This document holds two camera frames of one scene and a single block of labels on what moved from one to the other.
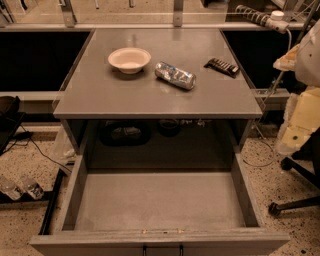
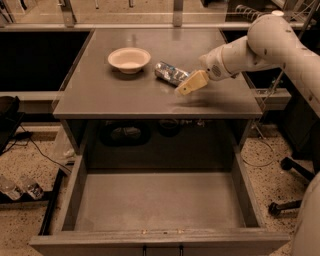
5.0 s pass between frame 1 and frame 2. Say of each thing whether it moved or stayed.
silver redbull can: stayed
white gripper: moved
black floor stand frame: stayed
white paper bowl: stayed
